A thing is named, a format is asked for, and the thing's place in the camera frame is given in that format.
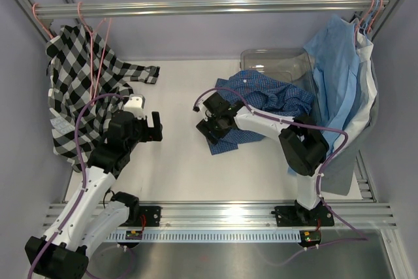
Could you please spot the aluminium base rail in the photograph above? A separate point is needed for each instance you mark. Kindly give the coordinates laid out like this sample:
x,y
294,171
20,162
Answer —
x,y
258,214

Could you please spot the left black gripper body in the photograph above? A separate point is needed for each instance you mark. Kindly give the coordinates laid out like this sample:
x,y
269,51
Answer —
x,y
143,133

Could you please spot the clear plastic bin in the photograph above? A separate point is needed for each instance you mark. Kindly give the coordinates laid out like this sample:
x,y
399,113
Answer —
x,y
291,65

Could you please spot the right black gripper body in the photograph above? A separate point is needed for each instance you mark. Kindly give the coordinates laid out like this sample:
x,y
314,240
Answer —
x,y
213,125

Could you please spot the white slotted cable duct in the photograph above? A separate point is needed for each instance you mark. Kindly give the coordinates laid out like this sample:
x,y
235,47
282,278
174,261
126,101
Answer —
x,y
205,236

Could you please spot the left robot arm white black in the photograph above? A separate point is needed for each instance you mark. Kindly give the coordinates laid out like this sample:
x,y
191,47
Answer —
x,y
66,247

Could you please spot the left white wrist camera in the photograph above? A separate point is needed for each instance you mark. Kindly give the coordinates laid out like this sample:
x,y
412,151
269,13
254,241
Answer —
x,y
135,105

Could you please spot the aluminium hanging rod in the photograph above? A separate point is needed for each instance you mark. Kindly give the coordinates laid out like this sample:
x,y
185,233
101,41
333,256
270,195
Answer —
x,y
174,8

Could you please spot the blue checked shirt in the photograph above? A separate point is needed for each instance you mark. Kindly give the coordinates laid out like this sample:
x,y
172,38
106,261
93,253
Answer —
x,y
263,93

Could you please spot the blue hanger on right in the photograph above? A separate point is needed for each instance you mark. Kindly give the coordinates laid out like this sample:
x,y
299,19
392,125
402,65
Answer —
x,y
370,17

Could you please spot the grey shirt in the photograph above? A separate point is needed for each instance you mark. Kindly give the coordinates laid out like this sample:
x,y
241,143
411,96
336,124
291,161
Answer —
x,y
352,164

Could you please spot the black white plaid shirt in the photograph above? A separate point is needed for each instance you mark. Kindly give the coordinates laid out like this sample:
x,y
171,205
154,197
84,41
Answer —
x,y
87,85

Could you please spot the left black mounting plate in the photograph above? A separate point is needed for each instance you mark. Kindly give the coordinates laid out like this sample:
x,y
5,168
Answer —
x,y
149,216

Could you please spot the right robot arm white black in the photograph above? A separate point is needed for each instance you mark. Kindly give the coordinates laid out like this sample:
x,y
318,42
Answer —
x,y
304,147

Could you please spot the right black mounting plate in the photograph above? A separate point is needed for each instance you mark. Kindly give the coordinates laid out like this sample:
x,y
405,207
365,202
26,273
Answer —
x,y
298,216

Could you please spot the light blue shirt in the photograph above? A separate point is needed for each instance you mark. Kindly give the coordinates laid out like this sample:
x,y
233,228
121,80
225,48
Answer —
x,y
335,71

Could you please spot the black mounting plate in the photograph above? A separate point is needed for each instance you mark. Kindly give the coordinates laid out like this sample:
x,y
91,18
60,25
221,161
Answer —
x,y
298,216
149,216

